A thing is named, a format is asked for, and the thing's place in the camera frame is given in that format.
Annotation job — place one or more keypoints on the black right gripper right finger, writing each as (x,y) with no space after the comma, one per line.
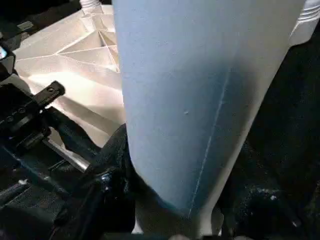
(270,207)

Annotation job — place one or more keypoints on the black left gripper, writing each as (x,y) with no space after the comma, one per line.
(22,117)

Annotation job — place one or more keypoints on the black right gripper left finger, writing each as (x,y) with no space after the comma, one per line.
(105,200)

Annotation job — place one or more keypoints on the black work mat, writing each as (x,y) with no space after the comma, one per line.
(287,112)

